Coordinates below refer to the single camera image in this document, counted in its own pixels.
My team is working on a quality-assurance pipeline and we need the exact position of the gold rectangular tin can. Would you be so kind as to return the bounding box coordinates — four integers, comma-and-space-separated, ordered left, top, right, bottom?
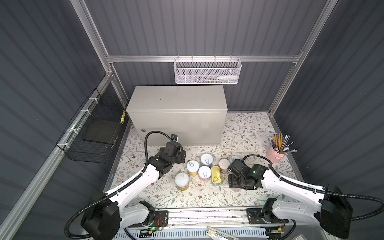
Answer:
211, 166, 222, 186

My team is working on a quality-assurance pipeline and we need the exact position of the teal can pull tab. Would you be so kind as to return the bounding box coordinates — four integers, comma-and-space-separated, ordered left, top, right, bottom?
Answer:
201, 154, 214, 168

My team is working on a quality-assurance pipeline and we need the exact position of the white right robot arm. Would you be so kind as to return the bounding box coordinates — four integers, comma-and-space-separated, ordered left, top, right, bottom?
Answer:
228, 159, 384, 239

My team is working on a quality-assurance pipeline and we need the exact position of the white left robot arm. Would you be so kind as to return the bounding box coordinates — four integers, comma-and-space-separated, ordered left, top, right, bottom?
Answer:
64, 131, 186, 240

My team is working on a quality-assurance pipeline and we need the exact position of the yellow can pull tab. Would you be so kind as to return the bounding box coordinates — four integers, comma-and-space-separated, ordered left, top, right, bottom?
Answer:
187, 161, 200, 177

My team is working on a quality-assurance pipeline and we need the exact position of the green orange can plastic lid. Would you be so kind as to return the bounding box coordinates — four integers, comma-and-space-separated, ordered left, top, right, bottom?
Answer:
175, 173, 189, 191

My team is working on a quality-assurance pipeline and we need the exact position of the orange can pull tab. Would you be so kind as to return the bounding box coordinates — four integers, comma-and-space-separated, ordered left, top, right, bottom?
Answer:
229, 156, 241, 163

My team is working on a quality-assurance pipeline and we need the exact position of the pink pencil cup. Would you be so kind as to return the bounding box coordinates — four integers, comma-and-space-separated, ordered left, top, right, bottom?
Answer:
266, 146, 285, 164

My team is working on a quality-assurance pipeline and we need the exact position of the pencils bundle in cup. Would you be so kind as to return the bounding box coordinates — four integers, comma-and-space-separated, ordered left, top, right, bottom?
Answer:
272, 133, 298, 155

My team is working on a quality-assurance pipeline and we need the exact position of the grey metal cabinet box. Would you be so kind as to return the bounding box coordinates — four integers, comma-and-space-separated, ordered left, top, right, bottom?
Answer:
127, 85, 228, 146

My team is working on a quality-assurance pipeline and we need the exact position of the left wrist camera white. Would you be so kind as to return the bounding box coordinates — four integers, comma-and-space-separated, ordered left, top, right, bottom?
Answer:
171, 134, 178, 142

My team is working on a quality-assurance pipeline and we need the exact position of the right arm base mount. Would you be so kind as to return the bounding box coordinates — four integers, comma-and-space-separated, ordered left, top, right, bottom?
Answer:
246, 198, 289, 225

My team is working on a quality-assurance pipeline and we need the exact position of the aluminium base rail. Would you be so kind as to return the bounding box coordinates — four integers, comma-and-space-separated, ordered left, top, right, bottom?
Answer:
80, 205, 325, 232

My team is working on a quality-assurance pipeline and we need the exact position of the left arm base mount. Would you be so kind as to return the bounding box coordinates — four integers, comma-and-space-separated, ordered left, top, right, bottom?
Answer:
129, 210, 169, 228

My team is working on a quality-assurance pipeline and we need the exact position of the black wire mesh basket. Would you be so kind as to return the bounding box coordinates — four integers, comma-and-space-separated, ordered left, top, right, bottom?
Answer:
57, 90, 128, 164

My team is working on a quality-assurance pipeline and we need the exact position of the white wire mesh basket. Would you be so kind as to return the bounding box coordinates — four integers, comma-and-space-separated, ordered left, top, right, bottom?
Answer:
173, 58, 242, 85

